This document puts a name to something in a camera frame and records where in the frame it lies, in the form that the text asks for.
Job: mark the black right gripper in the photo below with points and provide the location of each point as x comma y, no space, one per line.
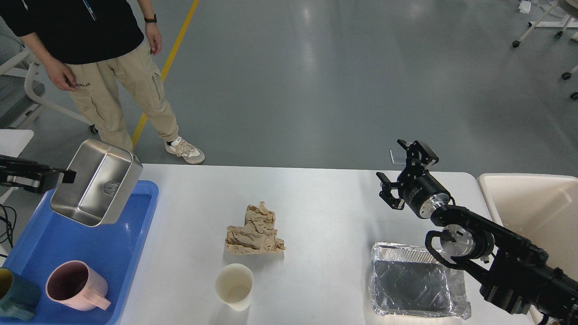
417,188

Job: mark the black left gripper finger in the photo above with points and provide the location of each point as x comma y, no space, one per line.
15,164
37,181

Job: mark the stainless steel rectangular container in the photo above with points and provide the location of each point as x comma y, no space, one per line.
104,180

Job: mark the pink ribbed mug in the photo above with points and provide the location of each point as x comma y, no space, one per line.
76,285

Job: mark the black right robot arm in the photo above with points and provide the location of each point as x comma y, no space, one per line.
512,271

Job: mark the clear floor plate left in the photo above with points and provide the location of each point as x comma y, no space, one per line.
398,156

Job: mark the white side table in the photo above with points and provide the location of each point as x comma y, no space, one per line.
14,141

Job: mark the blue plastic tray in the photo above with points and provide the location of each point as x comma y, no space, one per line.
112,250

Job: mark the teal mug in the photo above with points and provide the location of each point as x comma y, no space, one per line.
18,296

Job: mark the aluminium foil tray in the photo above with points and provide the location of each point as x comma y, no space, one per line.
408,281

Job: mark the person in black shirt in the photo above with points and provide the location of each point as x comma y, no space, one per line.
88,47

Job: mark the beige plastic bin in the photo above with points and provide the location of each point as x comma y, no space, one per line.
542,208

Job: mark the crumpled brown paper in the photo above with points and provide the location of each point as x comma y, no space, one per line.
257,236

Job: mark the white paper cup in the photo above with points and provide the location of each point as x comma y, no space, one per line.
233,286

